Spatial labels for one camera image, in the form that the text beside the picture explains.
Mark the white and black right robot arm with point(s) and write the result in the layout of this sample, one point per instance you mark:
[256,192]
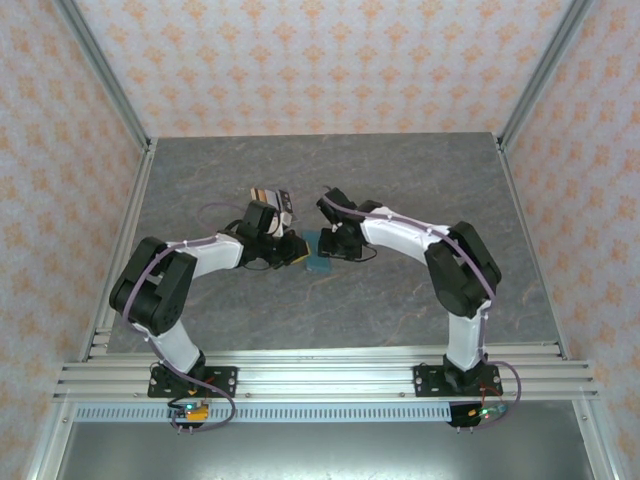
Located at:
[395,235]

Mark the clear acrylic card box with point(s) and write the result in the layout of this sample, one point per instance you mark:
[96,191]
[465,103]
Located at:
[285,200]

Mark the teal card holder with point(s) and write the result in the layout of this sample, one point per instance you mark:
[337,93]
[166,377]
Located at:
[317,265]

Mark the aluminium side rail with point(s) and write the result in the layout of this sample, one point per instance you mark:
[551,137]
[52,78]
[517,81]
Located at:
[125,240]
[530,240]

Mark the grey metal panel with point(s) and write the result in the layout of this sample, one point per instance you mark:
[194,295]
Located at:
[320,450]

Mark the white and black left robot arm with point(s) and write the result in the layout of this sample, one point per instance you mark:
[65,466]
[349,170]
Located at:
[220,252]

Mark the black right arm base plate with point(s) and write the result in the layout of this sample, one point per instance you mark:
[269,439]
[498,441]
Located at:
[425,382]

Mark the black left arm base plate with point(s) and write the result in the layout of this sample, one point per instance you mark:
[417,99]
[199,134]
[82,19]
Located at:
[225,380]

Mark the aluminium corner post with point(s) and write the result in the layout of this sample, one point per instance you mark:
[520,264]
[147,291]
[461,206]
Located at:
[541,75]
[109,75]

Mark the aluminium cross beam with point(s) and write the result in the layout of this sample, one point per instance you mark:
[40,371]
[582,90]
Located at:
[325,380]

